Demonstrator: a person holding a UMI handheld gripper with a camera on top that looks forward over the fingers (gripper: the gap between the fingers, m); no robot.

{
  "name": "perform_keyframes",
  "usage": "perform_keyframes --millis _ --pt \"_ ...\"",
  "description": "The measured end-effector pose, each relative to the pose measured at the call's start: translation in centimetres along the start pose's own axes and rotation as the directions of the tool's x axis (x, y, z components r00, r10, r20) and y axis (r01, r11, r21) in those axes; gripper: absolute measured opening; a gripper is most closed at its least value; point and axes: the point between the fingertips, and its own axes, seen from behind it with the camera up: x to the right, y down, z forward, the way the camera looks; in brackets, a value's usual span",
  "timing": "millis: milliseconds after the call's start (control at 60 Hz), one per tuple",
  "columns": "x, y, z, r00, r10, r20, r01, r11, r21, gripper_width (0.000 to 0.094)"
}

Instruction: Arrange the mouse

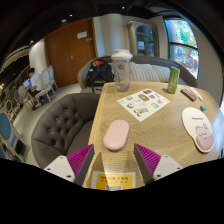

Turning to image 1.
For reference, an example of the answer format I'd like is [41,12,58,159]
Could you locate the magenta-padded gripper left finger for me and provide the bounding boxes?
[43,143,96,187]

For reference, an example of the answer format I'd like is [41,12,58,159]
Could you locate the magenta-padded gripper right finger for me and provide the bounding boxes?
[133,143,184,186]

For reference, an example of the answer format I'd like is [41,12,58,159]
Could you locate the pink computer mouse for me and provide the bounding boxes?
[102,119,131,152]

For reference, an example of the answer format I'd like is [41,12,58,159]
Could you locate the white mouse pad, pink cat rest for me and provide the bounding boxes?
[181,106,215,154]

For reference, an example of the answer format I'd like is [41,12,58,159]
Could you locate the grey tufted armchair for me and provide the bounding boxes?
[30,92,102,169]

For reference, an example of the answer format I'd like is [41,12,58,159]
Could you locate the yellow and white table label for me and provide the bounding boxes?
[90,170,137,192]

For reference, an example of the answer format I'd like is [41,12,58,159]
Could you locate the white sticker sheet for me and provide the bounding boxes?
[116,87,171,123]

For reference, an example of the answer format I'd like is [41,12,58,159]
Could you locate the black and red flat box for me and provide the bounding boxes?
[180,88,198,102]

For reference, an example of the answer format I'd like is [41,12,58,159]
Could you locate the white tube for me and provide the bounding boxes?
[189,87,203,101]

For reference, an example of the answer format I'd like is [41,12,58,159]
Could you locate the group of blue chairs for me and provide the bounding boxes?
[0,89,31,162]

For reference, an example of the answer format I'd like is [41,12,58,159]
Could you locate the green drink can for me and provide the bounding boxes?
[167,66,181,95]

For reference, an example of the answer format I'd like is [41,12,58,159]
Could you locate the group of white chairs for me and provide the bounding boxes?
[18,64,58,108]

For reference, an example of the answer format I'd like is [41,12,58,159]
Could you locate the striped cushion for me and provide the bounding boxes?
[149,65,171,83]
[129,61,154,83]

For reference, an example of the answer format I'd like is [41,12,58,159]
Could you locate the person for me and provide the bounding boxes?
[27,67,45,109]

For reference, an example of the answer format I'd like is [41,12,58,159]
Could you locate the black and red backpack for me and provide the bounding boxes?
[85,59,115,88]

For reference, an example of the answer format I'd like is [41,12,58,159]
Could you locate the clear bottle with white lid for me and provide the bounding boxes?
[110,49,134,93]

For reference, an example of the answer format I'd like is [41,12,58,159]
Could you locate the grey sofa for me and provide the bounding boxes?
[77,55,199,94]

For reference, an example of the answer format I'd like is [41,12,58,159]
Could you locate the laptop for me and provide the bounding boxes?
[22,78,32,89]

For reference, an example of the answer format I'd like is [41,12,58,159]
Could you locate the brown wooden door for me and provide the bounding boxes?
[44,18,98,88]

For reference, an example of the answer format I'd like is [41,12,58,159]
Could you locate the large window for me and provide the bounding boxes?
[164,18,200,79]

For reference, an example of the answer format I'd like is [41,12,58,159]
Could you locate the arched display cabinet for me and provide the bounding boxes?
[128,20,160,58]

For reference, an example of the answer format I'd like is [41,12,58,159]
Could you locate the white door sign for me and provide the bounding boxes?
[76,31,88,40]

